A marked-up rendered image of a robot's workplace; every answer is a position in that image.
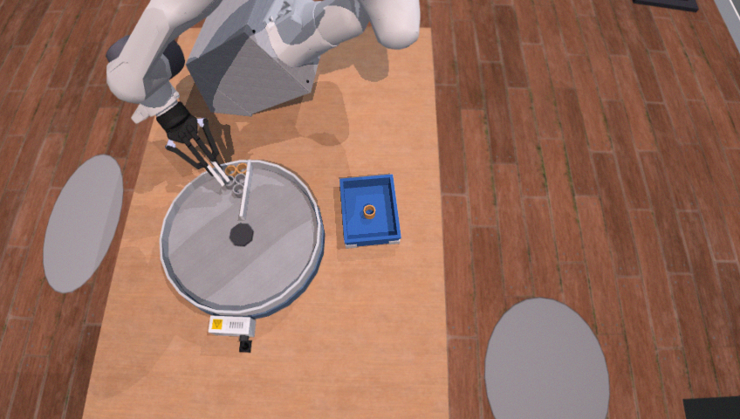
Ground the blue crate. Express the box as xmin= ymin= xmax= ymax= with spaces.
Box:
xmin=339 ymin=175 xmax=401 ymax=249

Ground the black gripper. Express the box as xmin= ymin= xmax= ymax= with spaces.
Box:
xmin=156 ymin=101 xmax=230 ymax=186

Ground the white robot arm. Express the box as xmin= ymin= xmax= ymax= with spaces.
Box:
xmin=106 ymin=0 xmax=421 ymax=123

